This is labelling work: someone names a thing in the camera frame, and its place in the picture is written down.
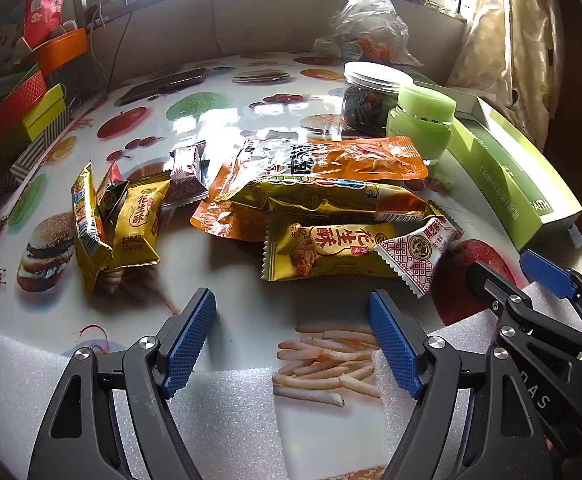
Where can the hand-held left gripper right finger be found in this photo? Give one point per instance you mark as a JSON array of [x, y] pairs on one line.
[[396, 345]]

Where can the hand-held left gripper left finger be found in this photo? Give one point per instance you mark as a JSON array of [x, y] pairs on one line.
[[191, 340]]

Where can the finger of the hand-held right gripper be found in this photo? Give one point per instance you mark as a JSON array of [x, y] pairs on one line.
[[546, 270], [491, 282]]

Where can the white red patterned snack packet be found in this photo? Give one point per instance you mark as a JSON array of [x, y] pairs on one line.
[[416, 255], [186, 170]]

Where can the green cardboard box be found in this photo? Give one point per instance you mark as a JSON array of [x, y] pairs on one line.
[[511, 175]]

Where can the yellow peanut crisp packet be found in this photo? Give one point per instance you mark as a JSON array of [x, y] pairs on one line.
[[136, 225], [321, 250], [86, 230]]

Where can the orange white snack packet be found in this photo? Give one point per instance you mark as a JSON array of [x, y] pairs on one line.
[[371, 160], [221, 217]]

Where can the long gold snack packet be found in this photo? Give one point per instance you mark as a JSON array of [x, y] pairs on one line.
[[321, 200]]

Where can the red black plum candy packet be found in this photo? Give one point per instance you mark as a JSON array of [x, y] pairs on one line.
[[115, 195]]

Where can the green jar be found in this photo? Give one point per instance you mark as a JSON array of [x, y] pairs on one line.
[[421, 125]]

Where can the white foam sheet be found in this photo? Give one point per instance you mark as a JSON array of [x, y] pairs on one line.
[[16, 390]]

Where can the clear jar with dark contents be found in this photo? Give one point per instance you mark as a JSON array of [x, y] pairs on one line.
[[366, 105]]

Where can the cream patterned curtain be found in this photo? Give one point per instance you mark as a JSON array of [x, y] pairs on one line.
[[516, 35]]

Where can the black white striped box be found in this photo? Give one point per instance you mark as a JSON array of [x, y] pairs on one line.
[[36, 152]]

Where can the black smartphone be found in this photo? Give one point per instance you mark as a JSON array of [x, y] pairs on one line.
[[163, 85]]

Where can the yellow-green box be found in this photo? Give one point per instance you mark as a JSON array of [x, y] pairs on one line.
[[46, 110]]

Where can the clear plastic bag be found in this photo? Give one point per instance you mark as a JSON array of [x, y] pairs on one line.
[[366, 20]]

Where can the red textured box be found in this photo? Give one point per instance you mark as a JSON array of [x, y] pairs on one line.
[[13, 105]]

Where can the orange box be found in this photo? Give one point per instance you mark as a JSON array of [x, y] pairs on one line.
[[63, 50]]

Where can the red printed bag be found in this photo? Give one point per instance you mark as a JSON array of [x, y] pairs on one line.
[[46, 0]]

